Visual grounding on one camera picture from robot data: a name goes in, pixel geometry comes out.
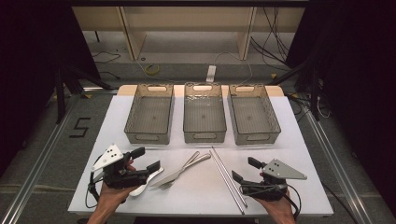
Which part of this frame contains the light wooden shelf unit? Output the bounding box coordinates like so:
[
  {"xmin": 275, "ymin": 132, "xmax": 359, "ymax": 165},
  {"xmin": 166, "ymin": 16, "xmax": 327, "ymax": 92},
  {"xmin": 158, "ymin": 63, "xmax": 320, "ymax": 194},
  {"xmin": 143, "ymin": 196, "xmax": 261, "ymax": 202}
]
[{"xmin": 71, "ymin": 6, "xmax": 306, "ymax": 62}]

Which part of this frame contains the black tripod stand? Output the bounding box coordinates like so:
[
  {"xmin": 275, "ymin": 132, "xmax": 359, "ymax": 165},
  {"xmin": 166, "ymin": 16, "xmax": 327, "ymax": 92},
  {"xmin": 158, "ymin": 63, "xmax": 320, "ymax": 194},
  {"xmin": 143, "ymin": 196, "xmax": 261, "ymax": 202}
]
[
  {"xmin": 53, "ymin": 63, "xmax": 115, "ymax": 125},
  {"xmin": 267, "ymin": 59, "xmax": 322, "ymax": 122}
]

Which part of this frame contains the white ceramic spoon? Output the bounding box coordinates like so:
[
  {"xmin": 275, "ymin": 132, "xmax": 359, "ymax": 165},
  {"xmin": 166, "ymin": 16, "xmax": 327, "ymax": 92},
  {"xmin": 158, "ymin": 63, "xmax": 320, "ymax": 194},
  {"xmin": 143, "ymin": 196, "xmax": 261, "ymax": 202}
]
[{"xmin": 129, "ymin": 166, "xmax": 165, "ymax": 197}]

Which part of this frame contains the grey translucent plastic bin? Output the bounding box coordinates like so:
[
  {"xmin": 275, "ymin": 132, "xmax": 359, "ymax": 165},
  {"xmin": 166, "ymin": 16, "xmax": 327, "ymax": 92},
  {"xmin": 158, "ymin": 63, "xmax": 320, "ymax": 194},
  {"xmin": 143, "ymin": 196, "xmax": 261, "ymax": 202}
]
[
  {"xmin": 123, "ymin": 83, "xmax": 176, "ymax": 146},
  {"xmin": 182, "ymin": 81, "xmax": 228, "ymax": 145},
  {"xmin": 227, "ymin": 83, "xmax": 282, "ymax": 147}
]

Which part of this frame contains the person's left hand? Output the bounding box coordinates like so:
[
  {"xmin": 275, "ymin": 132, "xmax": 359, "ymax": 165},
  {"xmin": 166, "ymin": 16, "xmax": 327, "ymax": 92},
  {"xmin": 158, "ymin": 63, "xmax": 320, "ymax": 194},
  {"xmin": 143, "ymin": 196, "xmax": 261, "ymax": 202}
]
[{"xmin": 98, "ymin": 160, "xmax": 138, "ymax": 208}]

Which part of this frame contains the bundle of black hanging cables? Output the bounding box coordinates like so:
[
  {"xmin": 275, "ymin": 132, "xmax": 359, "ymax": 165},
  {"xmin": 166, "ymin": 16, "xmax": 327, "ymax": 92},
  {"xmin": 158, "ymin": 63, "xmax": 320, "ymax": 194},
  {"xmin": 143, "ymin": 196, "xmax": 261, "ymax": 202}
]
[{"xmin": 249, "ymin": 6, "xmax": 291, "ymax": 72}]

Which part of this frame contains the person's right hand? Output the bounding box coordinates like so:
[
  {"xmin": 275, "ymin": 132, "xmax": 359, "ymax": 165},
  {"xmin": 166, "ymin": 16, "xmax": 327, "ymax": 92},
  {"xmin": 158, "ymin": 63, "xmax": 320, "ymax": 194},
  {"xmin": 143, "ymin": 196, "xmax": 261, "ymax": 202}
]
[{"xmin": 255, "ymin": 189, "xmax": 296, "ymax": 218}]

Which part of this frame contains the white power strip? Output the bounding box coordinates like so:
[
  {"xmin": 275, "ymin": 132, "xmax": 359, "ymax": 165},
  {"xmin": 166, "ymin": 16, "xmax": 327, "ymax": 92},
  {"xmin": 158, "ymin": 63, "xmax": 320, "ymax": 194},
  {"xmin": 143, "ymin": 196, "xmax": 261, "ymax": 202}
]
[{"xmin": 205, "ymin": 64, "xmax": 218, "ymax": 84}]

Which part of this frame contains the yellow tape roll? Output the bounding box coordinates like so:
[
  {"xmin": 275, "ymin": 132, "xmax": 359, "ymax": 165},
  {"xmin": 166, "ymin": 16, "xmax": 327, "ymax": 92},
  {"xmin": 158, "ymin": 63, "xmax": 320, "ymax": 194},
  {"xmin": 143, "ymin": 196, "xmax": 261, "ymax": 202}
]
[{"xmin": 144, "ymin": 63, "xmax": 162, "ymax": 77}]

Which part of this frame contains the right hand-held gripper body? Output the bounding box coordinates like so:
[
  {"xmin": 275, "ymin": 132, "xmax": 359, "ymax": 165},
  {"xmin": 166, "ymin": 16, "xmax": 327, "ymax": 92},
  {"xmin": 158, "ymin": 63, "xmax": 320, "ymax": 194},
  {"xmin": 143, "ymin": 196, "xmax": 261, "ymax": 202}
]
[{"xmin": 238, "ymin": 158, "xmax": 308, "ymax": 202}]

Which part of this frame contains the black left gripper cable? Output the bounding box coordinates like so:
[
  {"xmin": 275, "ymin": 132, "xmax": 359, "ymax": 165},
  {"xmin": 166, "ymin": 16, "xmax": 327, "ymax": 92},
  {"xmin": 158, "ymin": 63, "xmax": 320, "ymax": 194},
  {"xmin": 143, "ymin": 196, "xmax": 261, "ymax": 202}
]
[{"xmin": 85, "ymin": 172, "xmax": 105, "ymax": 210}]

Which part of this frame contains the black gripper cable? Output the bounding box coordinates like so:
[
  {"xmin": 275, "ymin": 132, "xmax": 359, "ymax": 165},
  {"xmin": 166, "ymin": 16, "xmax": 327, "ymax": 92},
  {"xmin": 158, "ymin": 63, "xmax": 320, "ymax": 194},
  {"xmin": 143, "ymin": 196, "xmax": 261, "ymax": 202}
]
[
  {"xmin": 85, "ymin": 172, "xmax": 105, "ymax": 210},
  {"xmin": 285, "ymin": 183, "xmax": 303, "ymax": 220}
]

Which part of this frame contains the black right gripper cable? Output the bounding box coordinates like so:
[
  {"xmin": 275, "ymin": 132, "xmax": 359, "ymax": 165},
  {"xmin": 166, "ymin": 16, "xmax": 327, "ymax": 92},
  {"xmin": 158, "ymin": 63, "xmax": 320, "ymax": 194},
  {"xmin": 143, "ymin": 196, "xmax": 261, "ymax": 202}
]
[{"xmin": 285, "ymin": 183, "xmax": 303, "ymax": 220}]

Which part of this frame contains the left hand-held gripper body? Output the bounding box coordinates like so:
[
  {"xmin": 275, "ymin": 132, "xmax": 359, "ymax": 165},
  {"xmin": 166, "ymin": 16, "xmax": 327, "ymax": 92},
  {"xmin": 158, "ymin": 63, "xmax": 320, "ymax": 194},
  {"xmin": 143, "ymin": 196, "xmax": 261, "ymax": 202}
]
[{"xmin": 90, "ymin": 143, "xmax": 151, "ymax": 189}]

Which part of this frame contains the white power cable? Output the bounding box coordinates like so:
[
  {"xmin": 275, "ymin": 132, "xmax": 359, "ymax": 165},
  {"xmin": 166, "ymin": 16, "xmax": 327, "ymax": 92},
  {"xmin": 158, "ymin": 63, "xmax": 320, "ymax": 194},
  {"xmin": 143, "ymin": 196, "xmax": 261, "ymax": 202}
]
[{"xmin": 134, "ymin": 50, "xmax": 254, "ymax": 86}]

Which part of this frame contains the steel chopstick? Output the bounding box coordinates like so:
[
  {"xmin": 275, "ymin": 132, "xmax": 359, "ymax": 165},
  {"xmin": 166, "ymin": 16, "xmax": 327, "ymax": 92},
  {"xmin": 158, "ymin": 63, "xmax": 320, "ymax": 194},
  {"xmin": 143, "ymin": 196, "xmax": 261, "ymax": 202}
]
[
  {"xmin": 211, "ymin": 146, "xmax": 248, "ymax": 208},
  {"xmin": 208, "ymin": 150, "xmax": 246, "ymax": 216}
]

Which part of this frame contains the thick black floor cable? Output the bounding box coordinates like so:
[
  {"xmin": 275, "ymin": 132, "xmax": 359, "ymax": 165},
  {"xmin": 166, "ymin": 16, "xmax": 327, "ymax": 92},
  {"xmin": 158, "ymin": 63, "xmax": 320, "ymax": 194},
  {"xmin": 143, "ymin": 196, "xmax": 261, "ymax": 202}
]
[{"xmin": 321, "ymin": 182, "xmax": 360, "ymax": 224}]

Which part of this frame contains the aluminium floor rail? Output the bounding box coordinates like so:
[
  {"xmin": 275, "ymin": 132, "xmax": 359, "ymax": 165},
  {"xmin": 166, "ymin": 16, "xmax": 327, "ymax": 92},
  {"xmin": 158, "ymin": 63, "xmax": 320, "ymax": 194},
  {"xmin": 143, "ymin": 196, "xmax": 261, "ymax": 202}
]
[
  {"xmin": 0, "ymin": 91, "xmax": 82, "ymax": 224},
  {"xmin": 303, "ymin": 108, "xmax": 376, "ymax": 224}
]

